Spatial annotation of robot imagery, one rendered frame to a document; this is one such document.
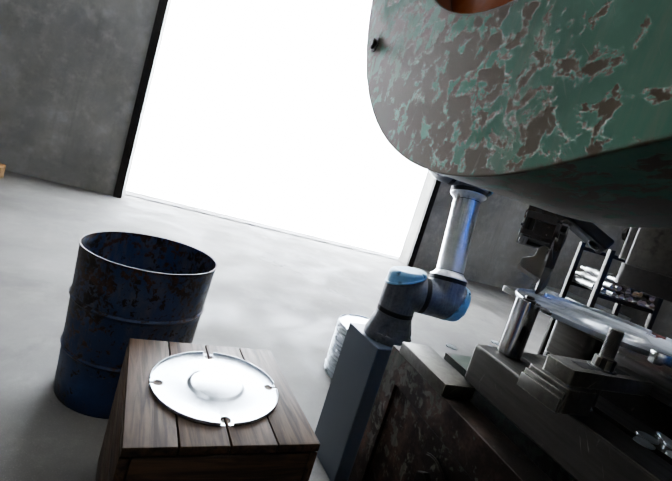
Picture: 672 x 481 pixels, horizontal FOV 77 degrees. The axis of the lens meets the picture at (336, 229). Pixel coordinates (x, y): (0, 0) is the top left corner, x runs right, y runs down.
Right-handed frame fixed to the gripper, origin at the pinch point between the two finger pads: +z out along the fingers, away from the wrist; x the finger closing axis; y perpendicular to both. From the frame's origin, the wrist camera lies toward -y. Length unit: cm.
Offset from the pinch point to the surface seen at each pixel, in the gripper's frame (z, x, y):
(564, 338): 9.1, 9.5, -4.6
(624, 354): 9.7, 19.8, -10.4
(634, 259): -3.6, 21.6, -8.0
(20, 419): 81, -9, 111
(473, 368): 19.8, 19.3, 7.5
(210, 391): 47, 2, 56
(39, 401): 78, -16, 115
